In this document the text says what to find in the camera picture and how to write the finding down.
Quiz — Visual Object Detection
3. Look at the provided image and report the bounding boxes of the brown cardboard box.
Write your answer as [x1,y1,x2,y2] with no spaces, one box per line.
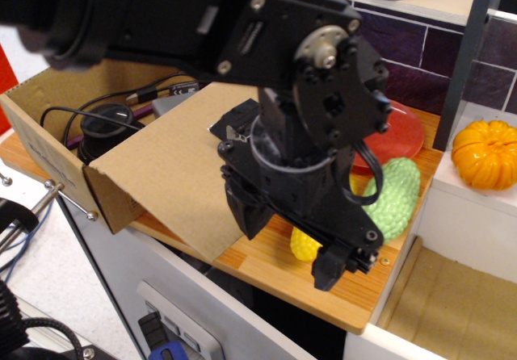
[1,61,258,262]

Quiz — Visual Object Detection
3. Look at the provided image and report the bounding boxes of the white power strip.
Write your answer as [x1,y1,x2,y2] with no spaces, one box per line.
[137,282,225,359]

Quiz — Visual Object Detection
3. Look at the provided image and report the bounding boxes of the dark grey vertical post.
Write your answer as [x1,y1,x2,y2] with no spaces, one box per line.
[433,0,500,151]

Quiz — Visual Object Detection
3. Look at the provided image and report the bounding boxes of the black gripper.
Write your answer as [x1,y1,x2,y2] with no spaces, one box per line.
[217,89,384,291]

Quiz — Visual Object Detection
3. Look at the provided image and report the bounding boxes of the metal table clamp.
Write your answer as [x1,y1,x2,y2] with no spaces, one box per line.
[1,179,99,253]

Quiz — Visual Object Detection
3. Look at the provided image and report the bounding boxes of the black usb cable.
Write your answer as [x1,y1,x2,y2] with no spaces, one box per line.
[39,72,200,144]

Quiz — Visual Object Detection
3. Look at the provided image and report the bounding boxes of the black braided cable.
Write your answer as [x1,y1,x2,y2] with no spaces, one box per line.
[0,281,86,360]

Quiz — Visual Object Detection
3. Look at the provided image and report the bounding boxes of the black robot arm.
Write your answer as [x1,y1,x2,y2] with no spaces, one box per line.
[1,0,392,291]

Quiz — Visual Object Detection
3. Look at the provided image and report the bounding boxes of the orange toy pumpkin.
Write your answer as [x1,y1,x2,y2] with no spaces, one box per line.
[452,120,516,190]

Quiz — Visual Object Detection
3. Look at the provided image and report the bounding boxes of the red plastic plate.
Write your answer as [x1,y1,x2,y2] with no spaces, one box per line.
[364,100,425,165]

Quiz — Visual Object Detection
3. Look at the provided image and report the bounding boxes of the black round lens cup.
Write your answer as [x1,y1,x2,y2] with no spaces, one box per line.
[78,103,145,165]

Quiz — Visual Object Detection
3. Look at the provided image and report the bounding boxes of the grey flat device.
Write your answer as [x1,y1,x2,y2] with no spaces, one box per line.
[151,90,197,119]

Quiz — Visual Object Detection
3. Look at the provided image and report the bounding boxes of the blue thin cable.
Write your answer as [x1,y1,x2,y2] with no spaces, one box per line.
[0,202,53,284]

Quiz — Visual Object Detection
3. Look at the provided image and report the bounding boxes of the yellow toy corn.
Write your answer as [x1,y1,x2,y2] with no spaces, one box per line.
[290,228,322,262]

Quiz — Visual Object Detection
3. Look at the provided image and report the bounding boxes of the green bumpy toy vegetable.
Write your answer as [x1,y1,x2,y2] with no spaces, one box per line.
[363,157,421,244]

